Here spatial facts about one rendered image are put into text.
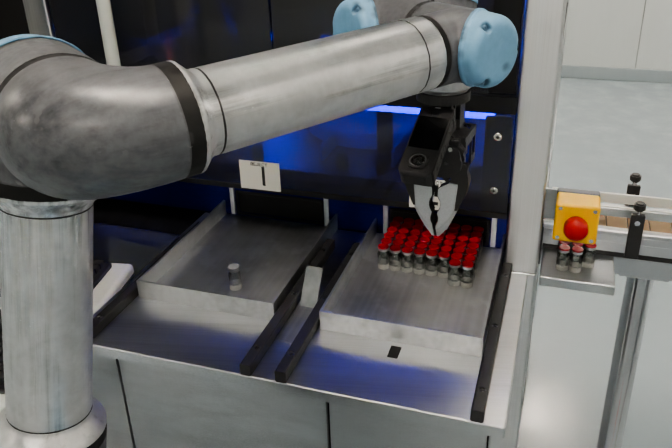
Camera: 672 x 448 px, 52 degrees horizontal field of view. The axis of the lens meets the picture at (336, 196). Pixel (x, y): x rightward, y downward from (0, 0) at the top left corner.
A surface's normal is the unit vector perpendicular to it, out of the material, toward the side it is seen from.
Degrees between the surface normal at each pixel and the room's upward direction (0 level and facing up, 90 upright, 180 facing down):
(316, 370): 0
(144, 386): 90
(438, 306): 0
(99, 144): 82
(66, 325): 92
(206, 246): 0
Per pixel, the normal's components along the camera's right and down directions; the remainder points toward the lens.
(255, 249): -0.03, -0.90
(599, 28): -0.31, 0.41
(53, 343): 0.47, 0.34
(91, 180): 0.07, 0.79
